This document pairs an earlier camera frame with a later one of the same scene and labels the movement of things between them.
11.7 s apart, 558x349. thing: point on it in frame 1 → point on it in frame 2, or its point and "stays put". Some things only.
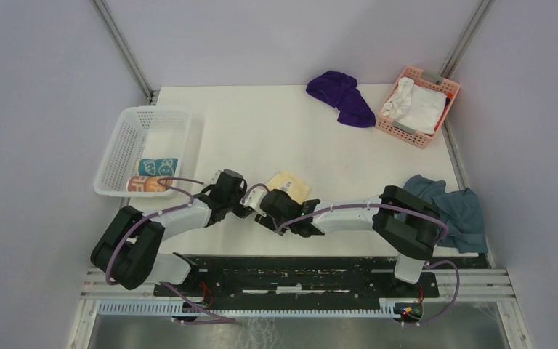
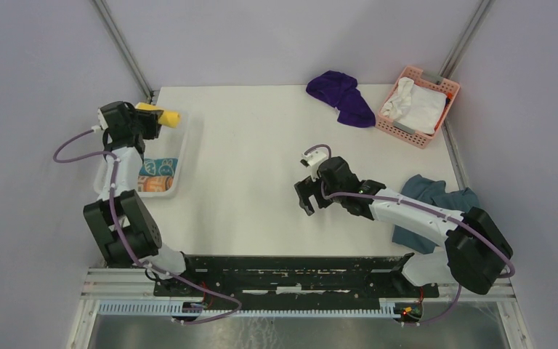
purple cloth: [340, 91] stays put
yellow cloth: [287, 181] → [168, 118]
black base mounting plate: [307, 277] stays put
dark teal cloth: [461, 210] stays put
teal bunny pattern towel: [157, 166] stays put
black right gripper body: [268, 222] → [327, 190]
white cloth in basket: [416, 107] stays put
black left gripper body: [235, 206] → [145, 123]
